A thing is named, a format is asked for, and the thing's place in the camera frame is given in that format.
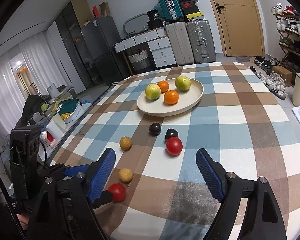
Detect silver aluminium suitcase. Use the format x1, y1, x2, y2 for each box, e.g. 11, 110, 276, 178
186, 19, 216, 63

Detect beige suitcase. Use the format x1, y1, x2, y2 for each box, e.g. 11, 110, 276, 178
165, 22, 194, 66

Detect small orange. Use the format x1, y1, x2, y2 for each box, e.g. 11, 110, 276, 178
164, 90, 179, 105

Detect dark plum left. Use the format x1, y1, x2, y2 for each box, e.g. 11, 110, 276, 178
149, 122, 161, 136

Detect yellow longan lower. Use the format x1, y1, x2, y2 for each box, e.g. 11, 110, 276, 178
119, 168, 133, 183

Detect checkered tablecloth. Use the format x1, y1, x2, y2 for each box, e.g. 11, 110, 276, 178
53, 62, 300, 239

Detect white drawer desk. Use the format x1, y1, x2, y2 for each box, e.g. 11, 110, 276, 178
114, 27, 176, 68

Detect cream round plate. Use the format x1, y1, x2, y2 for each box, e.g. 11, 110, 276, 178
137, 75, 204, 117

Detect wooden shoe rack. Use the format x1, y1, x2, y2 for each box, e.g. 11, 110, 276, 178
271, 2, 300, 77

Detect dark plum right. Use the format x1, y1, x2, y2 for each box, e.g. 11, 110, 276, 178
165, 128, 179, 140

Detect yellow longan upper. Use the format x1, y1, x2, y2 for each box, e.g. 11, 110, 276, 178
119, 137, 133, 151

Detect black glass cabinet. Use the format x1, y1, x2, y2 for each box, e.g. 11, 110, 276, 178
56, 0, 103, 89

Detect teal suitcase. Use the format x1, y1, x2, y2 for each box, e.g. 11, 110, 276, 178
158, 0, 184, 22

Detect stacked shoe boxes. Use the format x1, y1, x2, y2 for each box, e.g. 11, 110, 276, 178
178, 0, 200, 23

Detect wooden door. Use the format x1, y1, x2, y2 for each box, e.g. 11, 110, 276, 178
210, 0, 264, 56

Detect yellow-green guava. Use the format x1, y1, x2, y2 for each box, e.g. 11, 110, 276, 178
175, 75, 191, 92

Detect green guava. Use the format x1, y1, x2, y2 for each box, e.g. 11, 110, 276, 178
145, 83, 161, 100

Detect dark plum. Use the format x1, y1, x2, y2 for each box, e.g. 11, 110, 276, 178
165, 128, 179, 140
149, 122, 161, 136

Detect yellow longan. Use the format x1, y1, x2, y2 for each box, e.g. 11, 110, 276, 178
119, 137, 133, 151
119, 168, 133, 183

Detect woven laundry basket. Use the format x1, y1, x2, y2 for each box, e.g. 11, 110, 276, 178
128, 50, 151, 70

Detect dark grey refrigerator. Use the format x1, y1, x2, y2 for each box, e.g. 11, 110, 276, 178
81, 16, 131, 85

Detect red tomato near edge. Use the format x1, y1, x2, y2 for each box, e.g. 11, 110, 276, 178
108, 183, 126, 202

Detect red tomato near plums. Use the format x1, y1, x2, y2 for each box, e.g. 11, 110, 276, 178
166, 137, 183, 156

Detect oval mirror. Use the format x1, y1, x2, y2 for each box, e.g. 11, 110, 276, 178
122, 12, 149, 35

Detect white curtain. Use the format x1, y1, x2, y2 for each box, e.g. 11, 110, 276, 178
0, 31, 68, 140

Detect large orange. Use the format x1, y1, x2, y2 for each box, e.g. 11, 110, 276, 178
157, 80, 170, 93

